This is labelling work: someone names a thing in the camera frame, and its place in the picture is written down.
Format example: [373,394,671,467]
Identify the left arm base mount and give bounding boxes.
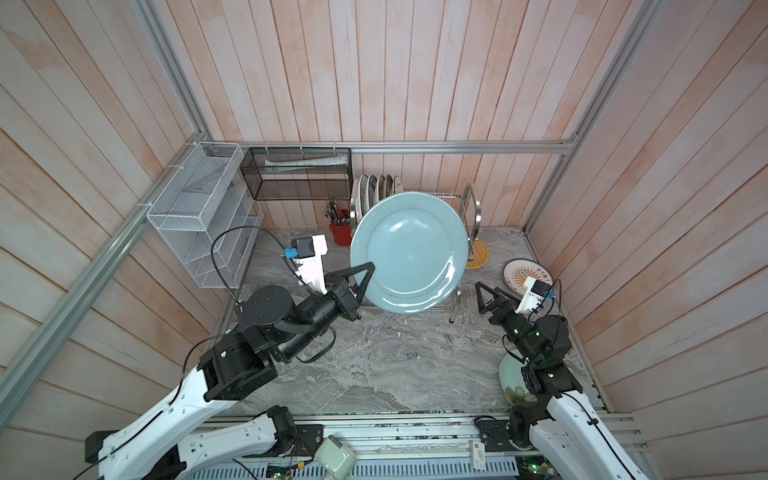
[263,406,324,457]

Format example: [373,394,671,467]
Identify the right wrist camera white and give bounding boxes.
[515,276,552,315]

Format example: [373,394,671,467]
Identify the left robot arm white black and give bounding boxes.
[84,262,375,479]

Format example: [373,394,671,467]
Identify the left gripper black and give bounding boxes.
[276,258,374,358]

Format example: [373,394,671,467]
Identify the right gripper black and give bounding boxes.
[478,283,537,367]

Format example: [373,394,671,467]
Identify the small orange sunburst plate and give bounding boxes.
[502,258,554,297]

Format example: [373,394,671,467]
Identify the yellow woven round trivet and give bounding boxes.
[467,240,490,270]

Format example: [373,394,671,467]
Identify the black round plate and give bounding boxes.
[385,175,394,198]

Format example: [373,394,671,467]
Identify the white plate cloud line pattern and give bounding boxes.
[350,175,367,226]

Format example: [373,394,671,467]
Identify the white plate green text rim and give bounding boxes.
[364,175,379,211]

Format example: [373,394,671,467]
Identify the white green box device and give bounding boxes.
[314,435,358,480]

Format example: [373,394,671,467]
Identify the stainless steel dish rack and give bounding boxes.
[352,183,484,325]

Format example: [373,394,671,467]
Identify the red utensil cup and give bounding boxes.
[329,218,352,247]

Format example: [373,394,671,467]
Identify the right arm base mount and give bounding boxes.
[473,405,546,452]

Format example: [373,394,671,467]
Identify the large orange sunburst plate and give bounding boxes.
[376,175,387,202]

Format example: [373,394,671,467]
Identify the black mesh wall basket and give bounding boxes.
[240,146,353,201]

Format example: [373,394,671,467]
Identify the utensils in red cup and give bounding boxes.
[325,199,351,226]

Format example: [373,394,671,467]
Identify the white wire mesh shelf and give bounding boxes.
[147,142,263,290]

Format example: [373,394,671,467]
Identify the light green lotus plate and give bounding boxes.
[498,354,536,405]

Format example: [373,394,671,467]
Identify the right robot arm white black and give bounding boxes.
[475,280,647,479]

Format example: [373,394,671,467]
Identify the grey green plain plate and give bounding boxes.
[350,191,470,316]

